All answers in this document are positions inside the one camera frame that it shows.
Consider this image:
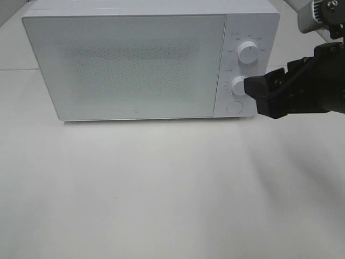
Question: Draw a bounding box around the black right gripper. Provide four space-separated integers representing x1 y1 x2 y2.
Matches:
244 42 344 119

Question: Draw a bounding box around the white microwave knob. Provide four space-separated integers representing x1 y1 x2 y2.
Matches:
237 40 259 64
231 76 246 96

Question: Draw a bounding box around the round white door release button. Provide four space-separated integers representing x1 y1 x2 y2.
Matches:
226 101 244 114

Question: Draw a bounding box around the white microwave door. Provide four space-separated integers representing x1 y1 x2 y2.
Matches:
23 15 226 121

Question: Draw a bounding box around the white microwave oven body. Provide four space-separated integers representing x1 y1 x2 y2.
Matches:
22 1 280 120

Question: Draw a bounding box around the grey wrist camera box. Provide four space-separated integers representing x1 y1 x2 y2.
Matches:
298 0 345 35

